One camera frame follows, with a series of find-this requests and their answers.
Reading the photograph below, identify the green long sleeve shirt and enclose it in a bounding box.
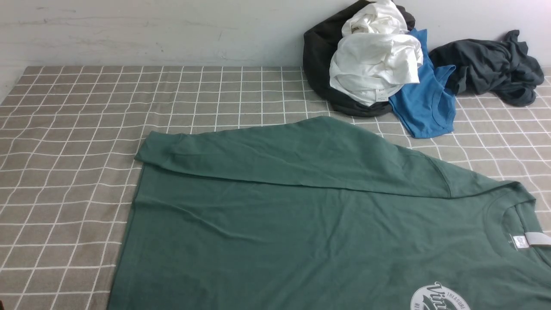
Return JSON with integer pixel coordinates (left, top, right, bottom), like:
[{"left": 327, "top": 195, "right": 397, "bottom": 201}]
[{"left": 108, "top": 117, "right": 550, "bottom": 310}]

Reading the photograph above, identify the white crumpled shirt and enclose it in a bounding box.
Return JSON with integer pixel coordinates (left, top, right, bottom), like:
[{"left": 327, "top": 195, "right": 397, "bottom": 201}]
[{"left": 329, "top": 0, "right": 424, "bottom": 106}]

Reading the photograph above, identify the blue shirt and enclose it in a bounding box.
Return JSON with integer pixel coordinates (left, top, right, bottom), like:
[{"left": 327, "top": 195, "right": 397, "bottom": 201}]
[{"left": 389, "top": 29, "right": 456, "bottom": 139}]

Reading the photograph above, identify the dark grey crumpled shirt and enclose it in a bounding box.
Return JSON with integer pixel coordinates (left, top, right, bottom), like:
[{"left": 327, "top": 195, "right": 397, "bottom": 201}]
[{"left": 429, "top": 30, "right": 545, "bottom": 107}]

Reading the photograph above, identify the black garment in pile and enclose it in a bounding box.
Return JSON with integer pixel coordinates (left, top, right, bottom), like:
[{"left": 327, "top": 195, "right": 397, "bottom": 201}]
[{"left": 303, "top": 0, "right": 415, "bottom": 118}]

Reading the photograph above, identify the grey checkered tablecloth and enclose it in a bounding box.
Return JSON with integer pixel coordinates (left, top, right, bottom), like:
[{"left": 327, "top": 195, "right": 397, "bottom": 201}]
[{"left": 0, "top": 65, "right": 551, "bottom": 310}]

